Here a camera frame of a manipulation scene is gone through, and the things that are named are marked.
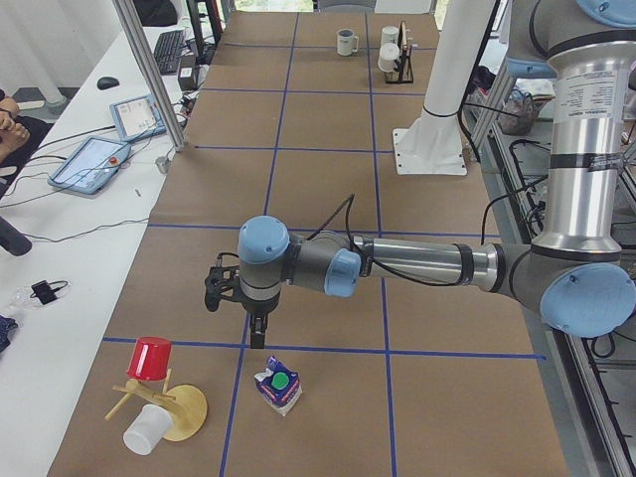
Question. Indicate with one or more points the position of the white cup upper rack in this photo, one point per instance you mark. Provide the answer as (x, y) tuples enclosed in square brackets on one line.
[(389, 35)]

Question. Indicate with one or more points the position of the white cup lower rack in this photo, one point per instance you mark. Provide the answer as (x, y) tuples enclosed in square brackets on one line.
[(388, 56)]

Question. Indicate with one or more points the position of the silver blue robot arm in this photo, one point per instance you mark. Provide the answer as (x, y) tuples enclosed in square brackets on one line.
[(569, 274)]

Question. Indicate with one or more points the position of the black power box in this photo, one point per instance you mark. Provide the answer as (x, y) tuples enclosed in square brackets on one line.
[(188, 73)]

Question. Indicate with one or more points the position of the small black adapter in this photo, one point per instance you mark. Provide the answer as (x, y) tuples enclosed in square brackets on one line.
[(47, 292)]

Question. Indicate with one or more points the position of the black keyboard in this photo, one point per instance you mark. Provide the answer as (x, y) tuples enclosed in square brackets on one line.
[(167, 51)]

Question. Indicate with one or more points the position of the white cup rack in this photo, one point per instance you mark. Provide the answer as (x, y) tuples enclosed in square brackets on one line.
[(388, 56), (389, 35)]

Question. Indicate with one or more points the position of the wooden mug tree stand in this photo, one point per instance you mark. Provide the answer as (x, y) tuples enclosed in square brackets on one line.
[(187, 405)]

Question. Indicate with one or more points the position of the red plastic cup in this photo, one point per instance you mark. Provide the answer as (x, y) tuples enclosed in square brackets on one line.
[(150, 359)]

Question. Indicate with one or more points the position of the blue teach pendant near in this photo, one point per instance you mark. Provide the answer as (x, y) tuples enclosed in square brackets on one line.
[(91, 166)]

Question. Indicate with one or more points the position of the blue white milk carton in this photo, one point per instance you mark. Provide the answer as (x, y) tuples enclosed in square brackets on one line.
[(280, 387)]

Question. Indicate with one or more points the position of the person's hand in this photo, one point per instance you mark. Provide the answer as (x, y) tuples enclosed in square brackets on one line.
[(13, 133)]

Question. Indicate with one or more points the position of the black computer mouse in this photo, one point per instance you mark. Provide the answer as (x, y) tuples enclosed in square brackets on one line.
[(105, 83)]

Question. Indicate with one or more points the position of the blue teach pendant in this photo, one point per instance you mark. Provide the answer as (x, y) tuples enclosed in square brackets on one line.
[(137, 118), (91, 166)]

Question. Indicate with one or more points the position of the white mug dark inside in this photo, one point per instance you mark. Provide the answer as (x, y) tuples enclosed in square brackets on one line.
[(347, 42)]

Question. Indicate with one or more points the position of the blue teach pendant far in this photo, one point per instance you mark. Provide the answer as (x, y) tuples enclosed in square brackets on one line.
[(137, 118)]

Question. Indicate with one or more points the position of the black wooden cup rack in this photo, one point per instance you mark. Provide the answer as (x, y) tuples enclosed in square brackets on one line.
[(403, 73)]

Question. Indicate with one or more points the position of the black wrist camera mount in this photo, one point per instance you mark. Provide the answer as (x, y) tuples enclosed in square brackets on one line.
[(222, 283)]

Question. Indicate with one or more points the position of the white cup on tree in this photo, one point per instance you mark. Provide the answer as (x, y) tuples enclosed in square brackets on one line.
[(147, 429)]

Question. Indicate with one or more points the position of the aluminium frame post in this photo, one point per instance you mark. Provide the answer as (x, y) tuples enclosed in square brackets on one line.
[(144, 58)]

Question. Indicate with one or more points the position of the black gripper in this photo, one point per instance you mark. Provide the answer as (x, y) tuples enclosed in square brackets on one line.
[(257, 311)]

